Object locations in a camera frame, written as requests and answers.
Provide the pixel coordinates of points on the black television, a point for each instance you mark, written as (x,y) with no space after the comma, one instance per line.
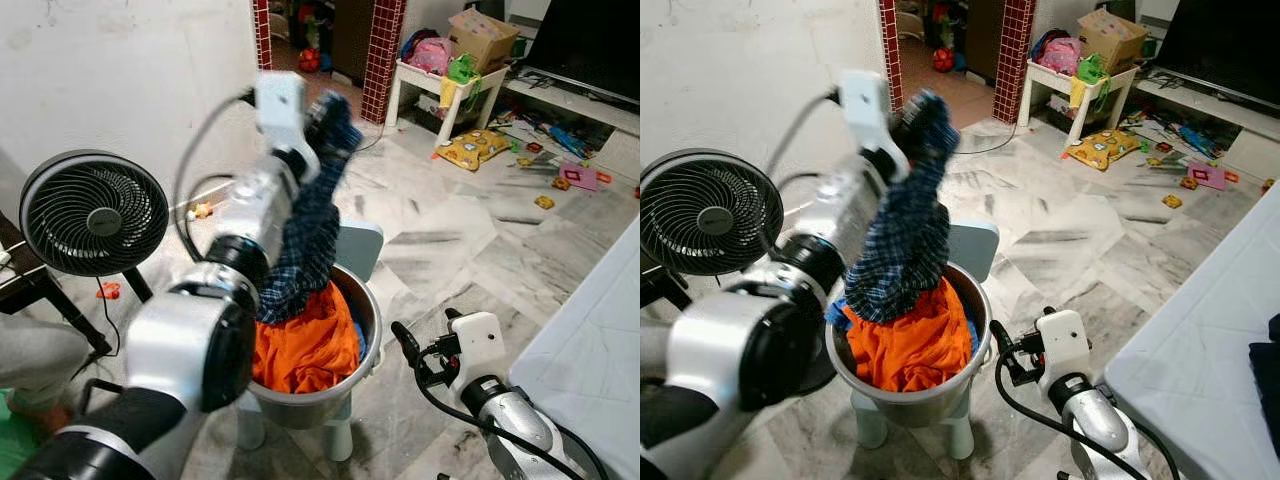
(590,45)
(1225,45)

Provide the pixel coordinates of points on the black round fan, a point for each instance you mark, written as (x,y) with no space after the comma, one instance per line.
(95,215)
(710,215)

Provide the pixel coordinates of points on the narrow red tiled pillar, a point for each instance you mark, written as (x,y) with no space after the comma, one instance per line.
(262,35)
(890,50)

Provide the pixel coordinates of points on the pink toy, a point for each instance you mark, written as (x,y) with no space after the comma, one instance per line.
(578,178)
(1208,178)

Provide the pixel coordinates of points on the yellow pillow toy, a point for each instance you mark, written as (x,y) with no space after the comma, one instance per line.
(1102,150)
(472,150)

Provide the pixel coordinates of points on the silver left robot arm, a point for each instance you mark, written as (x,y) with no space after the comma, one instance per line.
(760,340)
(180,345)

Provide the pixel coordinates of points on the light blue folding table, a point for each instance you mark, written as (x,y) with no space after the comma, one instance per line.
(1200,370)
(590,380)

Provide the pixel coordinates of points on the green bag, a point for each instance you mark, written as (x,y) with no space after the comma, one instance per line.
(462,72)
(1092,72)

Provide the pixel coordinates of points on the red ball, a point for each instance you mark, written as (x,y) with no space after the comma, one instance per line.
(310,60)
(945,60)

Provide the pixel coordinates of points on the white TV cabinet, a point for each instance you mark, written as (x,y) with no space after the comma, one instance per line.
(1250,130)
(600,120)

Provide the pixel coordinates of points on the white child table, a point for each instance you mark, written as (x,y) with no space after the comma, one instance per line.
(420,85)
(1050,85)

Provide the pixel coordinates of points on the cardboard box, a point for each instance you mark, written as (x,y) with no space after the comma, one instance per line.
(1113,40)
(485,40)

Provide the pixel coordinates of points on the person's grey trousered leg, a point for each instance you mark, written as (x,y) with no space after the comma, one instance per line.
(40,355)

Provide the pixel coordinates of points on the orange garment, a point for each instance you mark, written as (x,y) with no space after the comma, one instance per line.
(910,350)
(305,350)

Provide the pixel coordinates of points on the navy blue garment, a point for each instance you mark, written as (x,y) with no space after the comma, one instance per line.
(1268,370)

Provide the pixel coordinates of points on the grey laundry basket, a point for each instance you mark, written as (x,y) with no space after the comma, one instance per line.
(920,410)
(320,410)

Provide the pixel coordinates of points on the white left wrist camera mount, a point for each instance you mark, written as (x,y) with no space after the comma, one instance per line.
(863,105)
(280,105)

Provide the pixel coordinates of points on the pink bag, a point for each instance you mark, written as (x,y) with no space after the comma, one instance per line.
(1060,55)
(428,55)

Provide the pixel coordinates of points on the blue plaid shirt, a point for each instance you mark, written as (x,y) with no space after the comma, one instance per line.
(310,240)
(905,240)

